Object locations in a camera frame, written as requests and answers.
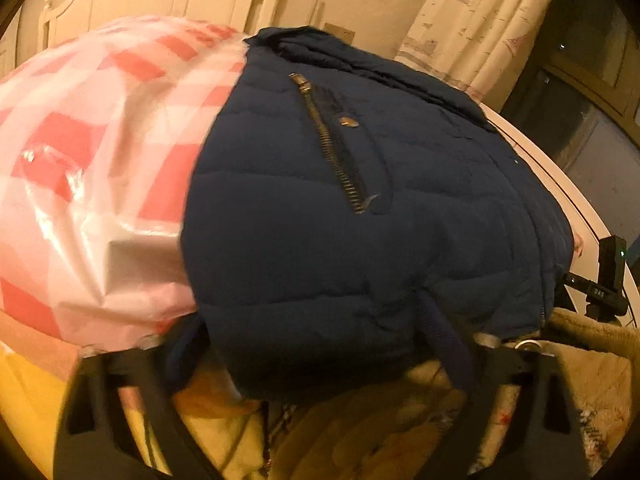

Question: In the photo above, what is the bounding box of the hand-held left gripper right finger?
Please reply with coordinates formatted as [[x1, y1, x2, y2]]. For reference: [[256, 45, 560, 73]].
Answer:
[[417, 292, 598, 480]]

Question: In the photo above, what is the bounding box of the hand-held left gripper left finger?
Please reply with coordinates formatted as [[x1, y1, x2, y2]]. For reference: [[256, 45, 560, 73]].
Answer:
[[52, 345, 221, 480]]

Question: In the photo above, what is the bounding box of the navy puffer jacket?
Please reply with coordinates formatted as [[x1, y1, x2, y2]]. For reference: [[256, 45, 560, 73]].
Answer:
[[165, 26, 576, 406]]

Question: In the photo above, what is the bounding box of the dark window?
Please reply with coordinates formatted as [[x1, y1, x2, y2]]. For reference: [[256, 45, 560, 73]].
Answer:
[[500, 0, 640, 243]]

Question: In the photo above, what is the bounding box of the pink checked plastic sheet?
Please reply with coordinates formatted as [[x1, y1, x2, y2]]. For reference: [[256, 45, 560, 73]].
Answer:
[[0, 16, 251, 351]]

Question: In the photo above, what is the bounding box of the ship print curtain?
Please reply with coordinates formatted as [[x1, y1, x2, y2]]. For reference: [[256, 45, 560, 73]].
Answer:
[[395, 0, 576, 111]]

